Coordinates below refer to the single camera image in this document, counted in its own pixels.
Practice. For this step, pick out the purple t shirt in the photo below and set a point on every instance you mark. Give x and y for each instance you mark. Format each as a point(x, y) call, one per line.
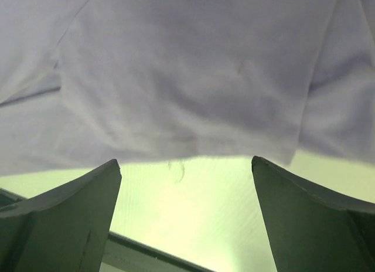
point(85, 81)

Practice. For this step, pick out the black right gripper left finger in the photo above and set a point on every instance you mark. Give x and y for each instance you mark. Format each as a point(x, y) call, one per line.
point(63, 229)

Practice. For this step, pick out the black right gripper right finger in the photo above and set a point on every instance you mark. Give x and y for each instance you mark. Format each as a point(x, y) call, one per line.
point(311, 227)

